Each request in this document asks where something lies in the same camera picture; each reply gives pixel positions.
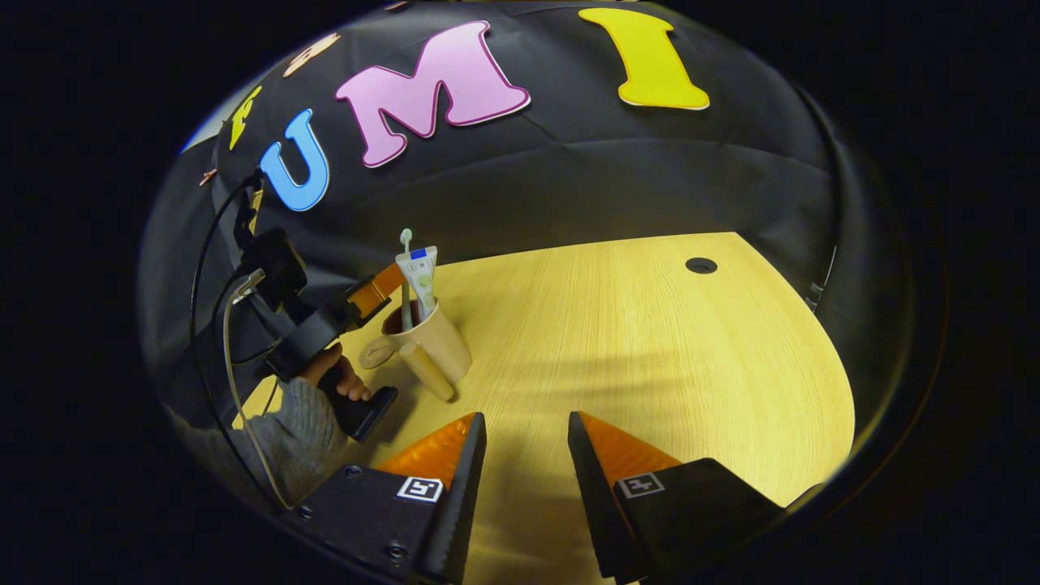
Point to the white toothpaste tube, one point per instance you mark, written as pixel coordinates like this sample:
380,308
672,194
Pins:
421,280

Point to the wooden desktop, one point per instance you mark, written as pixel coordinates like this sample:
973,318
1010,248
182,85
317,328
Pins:
650,366

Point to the black backdrop cloth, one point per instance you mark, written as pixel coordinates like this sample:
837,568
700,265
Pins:
609,179

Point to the red backdrop clip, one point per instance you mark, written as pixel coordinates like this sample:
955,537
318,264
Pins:
208,175

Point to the pale green toothbrush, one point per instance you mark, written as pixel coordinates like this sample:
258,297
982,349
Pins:
405,284

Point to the round brown coaster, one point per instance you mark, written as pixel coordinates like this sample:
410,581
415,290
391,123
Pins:
374,354

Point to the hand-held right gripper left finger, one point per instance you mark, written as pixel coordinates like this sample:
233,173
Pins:
463,496

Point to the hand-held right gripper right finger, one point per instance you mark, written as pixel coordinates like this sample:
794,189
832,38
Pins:
597,504

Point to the black round desk grommet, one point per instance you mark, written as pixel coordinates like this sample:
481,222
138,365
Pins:
701,265

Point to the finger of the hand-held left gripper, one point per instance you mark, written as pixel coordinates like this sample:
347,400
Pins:
372,294

